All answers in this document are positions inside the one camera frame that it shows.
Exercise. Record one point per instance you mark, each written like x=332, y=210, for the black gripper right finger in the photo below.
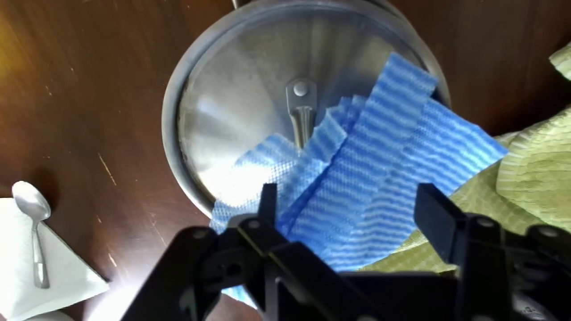
x=510, y=274

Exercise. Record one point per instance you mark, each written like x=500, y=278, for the silver spoon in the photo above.
x=28, y=203

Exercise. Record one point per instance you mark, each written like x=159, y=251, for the blue striped towel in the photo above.
x=380, y=180

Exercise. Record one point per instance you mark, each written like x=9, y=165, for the green towel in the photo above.
x=535, y=172

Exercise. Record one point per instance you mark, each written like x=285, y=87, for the white napkin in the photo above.
x=64, y=274

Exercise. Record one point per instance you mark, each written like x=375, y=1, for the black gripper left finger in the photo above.
x=237, y=274

